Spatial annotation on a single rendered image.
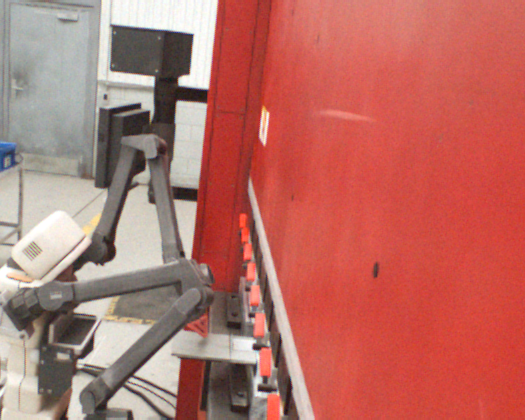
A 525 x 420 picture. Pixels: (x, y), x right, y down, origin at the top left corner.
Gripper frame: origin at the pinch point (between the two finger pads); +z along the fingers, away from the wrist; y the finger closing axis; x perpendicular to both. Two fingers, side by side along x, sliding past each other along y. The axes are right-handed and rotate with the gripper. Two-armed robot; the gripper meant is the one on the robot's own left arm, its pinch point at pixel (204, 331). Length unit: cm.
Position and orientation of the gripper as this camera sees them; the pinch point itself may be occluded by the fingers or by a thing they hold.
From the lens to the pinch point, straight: 224.9
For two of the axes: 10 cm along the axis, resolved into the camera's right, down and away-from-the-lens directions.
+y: 0.2, -2.9, 9.6
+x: -9.2, 3.8, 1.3
